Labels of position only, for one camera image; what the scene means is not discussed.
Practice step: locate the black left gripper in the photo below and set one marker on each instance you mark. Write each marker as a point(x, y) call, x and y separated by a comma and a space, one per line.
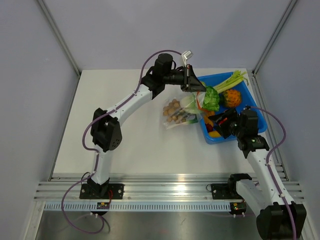
point(190, 82)

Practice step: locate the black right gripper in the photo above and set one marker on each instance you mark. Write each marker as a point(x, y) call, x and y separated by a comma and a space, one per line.
point(231, 114)

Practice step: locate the napa cabbage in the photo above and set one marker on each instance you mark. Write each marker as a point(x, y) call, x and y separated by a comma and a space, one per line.
point(200, 102)

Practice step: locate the green scallion bunch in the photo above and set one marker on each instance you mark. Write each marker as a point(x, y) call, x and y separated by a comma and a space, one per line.
point(189, 119)

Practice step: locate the longan bunch with leaves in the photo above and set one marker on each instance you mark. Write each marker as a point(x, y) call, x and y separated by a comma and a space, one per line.
point(173, 113)

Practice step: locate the clear zip bag orange zipper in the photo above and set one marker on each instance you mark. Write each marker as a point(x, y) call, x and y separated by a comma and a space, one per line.
point(200, 116)

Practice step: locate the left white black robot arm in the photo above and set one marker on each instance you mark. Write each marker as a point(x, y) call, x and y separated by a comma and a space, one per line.
point(105, 127)

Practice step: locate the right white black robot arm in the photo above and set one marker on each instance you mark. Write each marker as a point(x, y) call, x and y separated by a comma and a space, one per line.
point(278, 216)

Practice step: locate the yellow mango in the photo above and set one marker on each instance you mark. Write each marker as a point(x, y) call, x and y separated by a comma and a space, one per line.
point(214, 134)

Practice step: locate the dark purple fruit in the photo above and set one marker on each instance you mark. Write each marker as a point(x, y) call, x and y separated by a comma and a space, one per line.
point(209, 128)

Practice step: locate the orange ginger root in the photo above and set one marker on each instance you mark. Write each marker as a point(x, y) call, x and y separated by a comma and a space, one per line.
point(206, 119)

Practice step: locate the yellow orange pineapple piece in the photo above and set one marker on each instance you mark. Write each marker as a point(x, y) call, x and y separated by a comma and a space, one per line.
point(230, 98)

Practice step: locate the blue plastic bin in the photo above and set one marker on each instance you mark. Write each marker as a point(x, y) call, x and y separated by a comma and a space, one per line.
point(247, 100)

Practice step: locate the light green leafy vegetable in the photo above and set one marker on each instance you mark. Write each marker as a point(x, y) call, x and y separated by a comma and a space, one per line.
point(236, 78)

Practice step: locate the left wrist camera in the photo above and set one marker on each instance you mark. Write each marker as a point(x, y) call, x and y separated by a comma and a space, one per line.
point(186, 56)

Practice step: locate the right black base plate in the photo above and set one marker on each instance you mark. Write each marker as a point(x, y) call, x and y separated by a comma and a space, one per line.
point(220, 192)

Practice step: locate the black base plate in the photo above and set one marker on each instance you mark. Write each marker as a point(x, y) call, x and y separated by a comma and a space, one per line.
point(220, 192)
point(112, 191)

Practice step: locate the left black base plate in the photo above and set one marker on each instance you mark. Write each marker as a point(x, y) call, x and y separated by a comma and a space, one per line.
point(112, 191)

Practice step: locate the aluminium rail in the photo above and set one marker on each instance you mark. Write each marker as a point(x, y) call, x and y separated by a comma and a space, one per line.
point(137, 187)

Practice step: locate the white slotted cable duct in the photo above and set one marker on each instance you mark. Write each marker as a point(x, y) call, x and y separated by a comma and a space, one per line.
point(118, 206)

